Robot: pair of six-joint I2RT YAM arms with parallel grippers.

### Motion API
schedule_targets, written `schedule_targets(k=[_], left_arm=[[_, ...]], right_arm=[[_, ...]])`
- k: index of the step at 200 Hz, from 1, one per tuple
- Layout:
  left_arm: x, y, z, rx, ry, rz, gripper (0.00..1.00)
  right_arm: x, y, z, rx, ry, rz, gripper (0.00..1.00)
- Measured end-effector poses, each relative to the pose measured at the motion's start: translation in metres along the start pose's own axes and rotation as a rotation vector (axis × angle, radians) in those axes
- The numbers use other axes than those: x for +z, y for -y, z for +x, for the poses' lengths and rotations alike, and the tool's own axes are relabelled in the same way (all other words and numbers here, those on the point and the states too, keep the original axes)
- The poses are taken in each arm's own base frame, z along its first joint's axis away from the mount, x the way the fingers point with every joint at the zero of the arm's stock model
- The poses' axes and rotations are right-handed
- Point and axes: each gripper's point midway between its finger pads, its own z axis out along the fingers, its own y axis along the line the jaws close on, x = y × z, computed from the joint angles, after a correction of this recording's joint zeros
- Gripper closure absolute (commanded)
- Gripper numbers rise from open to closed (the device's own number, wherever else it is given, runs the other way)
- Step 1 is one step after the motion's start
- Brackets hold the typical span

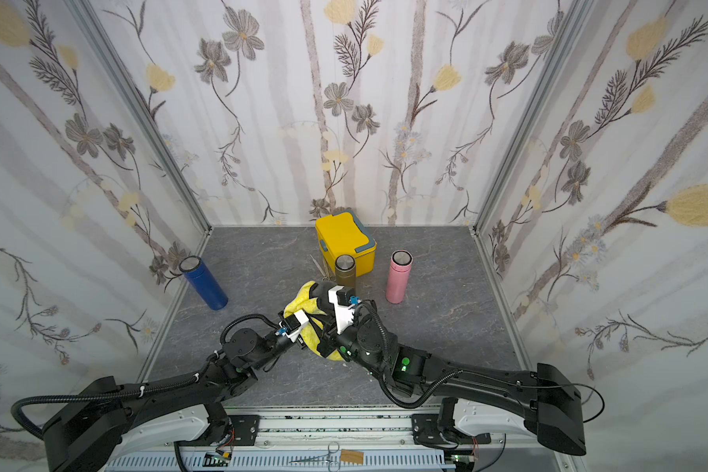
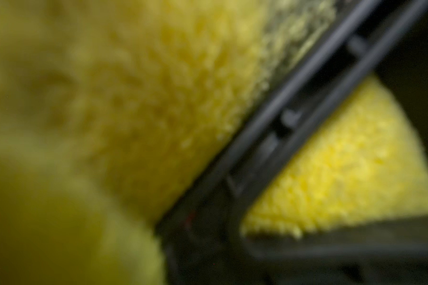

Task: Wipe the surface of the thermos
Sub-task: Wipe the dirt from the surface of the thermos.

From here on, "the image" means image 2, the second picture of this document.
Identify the yellow grey cleaning cloth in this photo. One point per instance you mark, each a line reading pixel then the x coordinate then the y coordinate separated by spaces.
pixel 111 111

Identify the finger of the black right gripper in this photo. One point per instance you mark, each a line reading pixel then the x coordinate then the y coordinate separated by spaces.
pixel 201 234

